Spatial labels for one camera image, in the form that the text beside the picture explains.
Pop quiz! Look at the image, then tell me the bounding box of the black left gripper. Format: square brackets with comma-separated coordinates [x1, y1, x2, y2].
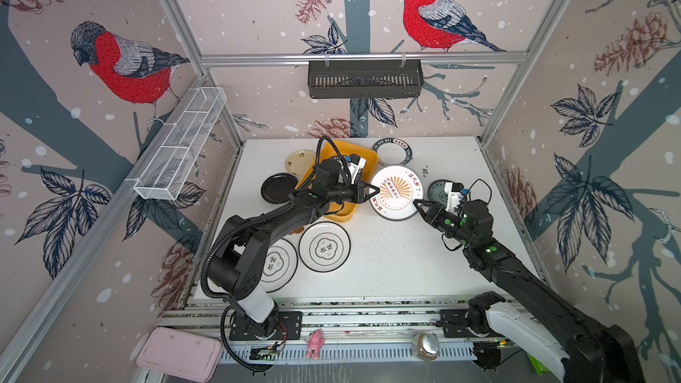
[325, 179, 380, 205]

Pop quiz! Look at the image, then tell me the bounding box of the orange sunburst plate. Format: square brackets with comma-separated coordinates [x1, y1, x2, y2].
[370, 165, 424, 222]

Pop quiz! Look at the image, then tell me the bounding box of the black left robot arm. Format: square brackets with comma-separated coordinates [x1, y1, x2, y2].
[200, 137, 380, 338]

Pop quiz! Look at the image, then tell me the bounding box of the white plate under arm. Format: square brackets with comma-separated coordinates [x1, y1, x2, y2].
[260, 239, 299, 294]

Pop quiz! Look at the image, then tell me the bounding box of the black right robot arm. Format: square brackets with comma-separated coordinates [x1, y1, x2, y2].
[413, 200, 645, 382]

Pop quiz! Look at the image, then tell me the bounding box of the yellow plastic bin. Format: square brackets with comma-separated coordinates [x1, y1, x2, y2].
[298, 137, 378, 223]

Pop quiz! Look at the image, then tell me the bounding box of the blue floral green plate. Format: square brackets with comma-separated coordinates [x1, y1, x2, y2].
[427, 179, 453, 207]

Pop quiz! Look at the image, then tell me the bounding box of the green rim plate far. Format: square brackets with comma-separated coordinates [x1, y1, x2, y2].
[372, 138, 413, 166]

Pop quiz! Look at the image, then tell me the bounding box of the cream small plate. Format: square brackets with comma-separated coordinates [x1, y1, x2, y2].
[285, 149, 316, 177]

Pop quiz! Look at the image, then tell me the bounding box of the white flower plate black rim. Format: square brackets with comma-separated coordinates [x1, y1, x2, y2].
[298, 221, 351, 273]

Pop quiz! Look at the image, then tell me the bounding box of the black round plate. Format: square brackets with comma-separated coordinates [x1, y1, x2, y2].
[261, 173, 298, 204]

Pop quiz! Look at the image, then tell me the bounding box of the pink small figurine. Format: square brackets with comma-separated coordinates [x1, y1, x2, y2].
[305, 329, 326, 360]

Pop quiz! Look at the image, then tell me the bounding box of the green object at edge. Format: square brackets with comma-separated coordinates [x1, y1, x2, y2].
[528, 354, 550, 376]

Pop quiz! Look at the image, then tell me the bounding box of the pink rectangular tray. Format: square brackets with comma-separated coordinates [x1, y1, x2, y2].
[136, 327, 223, 382]

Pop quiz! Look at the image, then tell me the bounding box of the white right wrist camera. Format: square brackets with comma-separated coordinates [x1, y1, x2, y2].
[444, 182, 465, 212]

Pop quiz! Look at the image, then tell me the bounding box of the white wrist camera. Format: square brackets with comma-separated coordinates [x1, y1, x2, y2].
[444, 182, 465, 212]
[344, 154, 366, 184]

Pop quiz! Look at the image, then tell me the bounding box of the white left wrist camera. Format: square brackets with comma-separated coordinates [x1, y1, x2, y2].
[344, 154, 366, 184]

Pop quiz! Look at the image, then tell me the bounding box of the black hanging wire basket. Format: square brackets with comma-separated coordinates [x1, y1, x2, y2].
[308, 59, 424, 99]

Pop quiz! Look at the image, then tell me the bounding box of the white wire mesh shelf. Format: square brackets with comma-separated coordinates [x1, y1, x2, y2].
[135, 87, 226, 201]

